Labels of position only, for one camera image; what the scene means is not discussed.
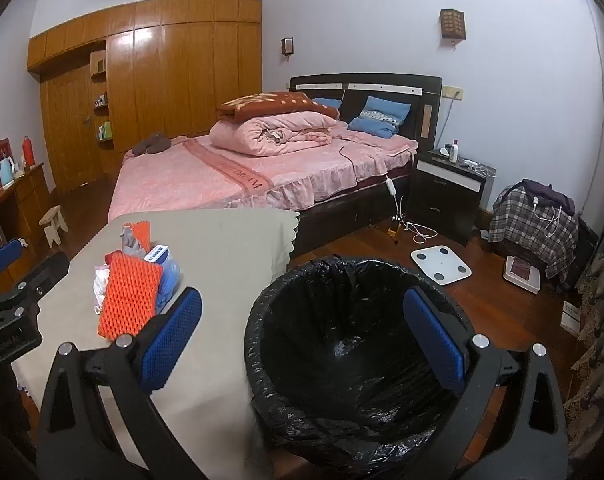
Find bed with dark headboard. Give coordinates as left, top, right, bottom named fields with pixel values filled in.
left=107, top=74, right=444, bottom=256

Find white charger cable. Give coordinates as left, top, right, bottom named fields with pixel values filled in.
left=532, top=195, right=563, bottom=238

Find pink folded quilt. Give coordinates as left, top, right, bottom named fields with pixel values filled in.
left=209, top=112, right=339, bottom=157

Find beige tablecloth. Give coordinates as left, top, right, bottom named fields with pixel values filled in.
left=12, top=208, right=301, bottom=476

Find white tissue wad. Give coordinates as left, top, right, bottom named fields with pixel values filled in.
left=93, top=265, right=114, bottom=316

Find bin with black liner bag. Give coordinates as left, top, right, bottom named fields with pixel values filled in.
left=244, top=256, right=488, bottom=467

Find brown lattice wall lamp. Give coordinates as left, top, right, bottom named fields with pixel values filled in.
left=440, top=8, right=467, bottom=43

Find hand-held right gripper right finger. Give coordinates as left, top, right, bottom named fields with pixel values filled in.
left=397, top=286, right=569, bottom=480

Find wooden desk cabinet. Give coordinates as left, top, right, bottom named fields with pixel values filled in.
left=0, top=162, right=58, bottom=271

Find white carton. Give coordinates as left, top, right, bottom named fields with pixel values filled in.
left=562, top=300, right=583, bottom=337

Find small pale wooden stool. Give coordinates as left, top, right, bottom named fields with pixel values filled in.
left=38, top=205, right=69, bottom=247

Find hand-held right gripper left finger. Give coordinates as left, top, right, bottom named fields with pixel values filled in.
left=36, top=287, right=278, bottom=480

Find white floor cables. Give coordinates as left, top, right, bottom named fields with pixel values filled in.
left=396, top=195, right=439, bottom=241

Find large orange foam net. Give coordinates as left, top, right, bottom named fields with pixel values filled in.
left=97, top=253, right=164, bottom=338

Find pale blue kettle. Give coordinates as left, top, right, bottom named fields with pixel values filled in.
left=0, top=156, right=20, bottom=186

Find light blue cloth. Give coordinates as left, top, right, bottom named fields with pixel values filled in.
left=157, top=257, right=183, bottom=313

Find large blue pillow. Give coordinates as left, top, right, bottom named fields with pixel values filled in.
left=347, top=95, right=412, bottom=138

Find white bathroom scale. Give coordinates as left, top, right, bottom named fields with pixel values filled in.
left=411, top=245, right=473, bottom=287

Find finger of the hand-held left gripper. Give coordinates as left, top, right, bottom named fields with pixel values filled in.
left=0, top=237, right=24, bottom=281
left=0, top=251, right=71, bottom=317

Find white box with blue print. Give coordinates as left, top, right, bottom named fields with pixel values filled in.
left=143, top=244, right=172, bottom=265

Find wooden wardrobe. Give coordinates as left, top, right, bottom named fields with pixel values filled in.
left=27, top=0, right=263, bottom=193

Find patterned curtain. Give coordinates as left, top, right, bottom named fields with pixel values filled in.
left=562, top=170, right=604, bottom=446

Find white tray with red book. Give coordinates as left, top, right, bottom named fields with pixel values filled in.
left=503, top=255, right=543, bottom=295

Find small orange foam net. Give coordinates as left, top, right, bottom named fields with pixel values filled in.
left=129, top=220, right=154, bottom=253

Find purple cloth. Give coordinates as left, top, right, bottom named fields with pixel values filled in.
left=522, top=178, right=576, bottom=216

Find black and white nightstand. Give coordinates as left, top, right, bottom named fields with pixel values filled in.
left=409, top=149, right=498, bottom=247

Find plaid cloth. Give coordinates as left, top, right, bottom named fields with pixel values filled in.
left=489, top=182, right=580, bottom=281

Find grey power cord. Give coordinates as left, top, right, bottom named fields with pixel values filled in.
left=434, top=95, right=456, bottom=151

